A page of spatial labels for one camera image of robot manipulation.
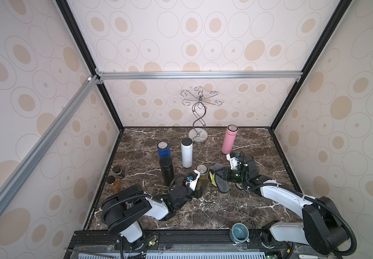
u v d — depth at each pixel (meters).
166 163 0.76
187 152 0.89
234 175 0.74
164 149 0.82
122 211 0.45
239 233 0.75
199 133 1.13
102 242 0.75
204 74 0.89
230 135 0.91
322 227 0.42
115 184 0.85
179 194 0.63
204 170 0.73
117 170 0.87
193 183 0.70
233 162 0.79
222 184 0.80
